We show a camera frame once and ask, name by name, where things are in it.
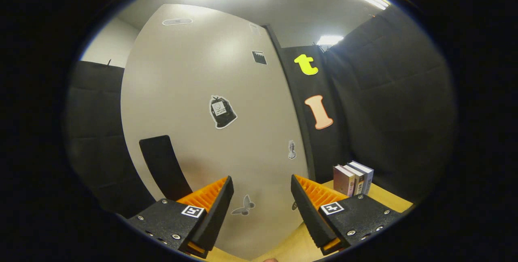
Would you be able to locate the small ceiling light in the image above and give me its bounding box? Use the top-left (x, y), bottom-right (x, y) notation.
top-left (316, 35), bottom-right (344, 46)

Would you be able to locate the lavender cover book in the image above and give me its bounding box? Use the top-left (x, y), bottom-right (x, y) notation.
top-left (349, 161), bottom-right (374, 195)

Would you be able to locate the beige cabinet door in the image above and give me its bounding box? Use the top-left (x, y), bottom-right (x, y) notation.
top-left (121, 4), bottom-right (310, 260)

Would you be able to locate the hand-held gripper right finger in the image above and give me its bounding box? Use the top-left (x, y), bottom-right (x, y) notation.
top-left (291, 174), bottom-right (413, 256)

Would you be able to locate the black door handle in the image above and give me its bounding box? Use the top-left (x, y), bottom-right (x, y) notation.
top-left (139, 135), bottom-right (193, 202)

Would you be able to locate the white spine book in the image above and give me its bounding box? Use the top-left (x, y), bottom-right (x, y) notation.
top-left (343, 164), bottom-right (365, 196)

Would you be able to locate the black backdrop cloth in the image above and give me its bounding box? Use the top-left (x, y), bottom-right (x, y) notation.
top-left (65, 9), bottom-right (458, 218)

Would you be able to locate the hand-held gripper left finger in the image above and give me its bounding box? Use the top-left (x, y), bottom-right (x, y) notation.
top-left (125, 176), bottom-right (234, 259)

